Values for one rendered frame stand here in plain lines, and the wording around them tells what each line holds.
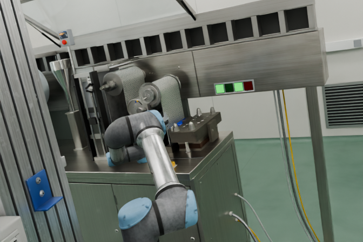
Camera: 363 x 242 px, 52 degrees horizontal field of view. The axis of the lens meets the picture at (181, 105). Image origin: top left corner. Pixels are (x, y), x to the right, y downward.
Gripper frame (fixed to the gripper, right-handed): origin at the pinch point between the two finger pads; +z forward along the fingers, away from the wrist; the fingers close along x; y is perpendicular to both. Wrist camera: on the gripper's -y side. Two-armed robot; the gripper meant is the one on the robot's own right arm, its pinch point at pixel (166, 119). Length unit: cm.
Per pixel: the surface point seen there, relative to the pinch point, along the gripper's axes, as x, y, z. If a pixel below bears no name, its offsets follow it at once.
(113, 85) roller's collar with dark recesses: 27.8, 24.6, -5.3
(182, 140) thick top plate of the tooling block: -11.3, -10.6, -6.4
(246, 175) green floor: 17, -109, 164
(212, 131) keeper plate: -22.0, -12.1, 12.1
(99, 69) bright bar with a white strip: 35, 35, -5
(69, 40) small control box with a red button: 57, 55, -1
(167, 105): -0.2, 7.7, 4.1
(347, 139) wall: -74, -107, 262
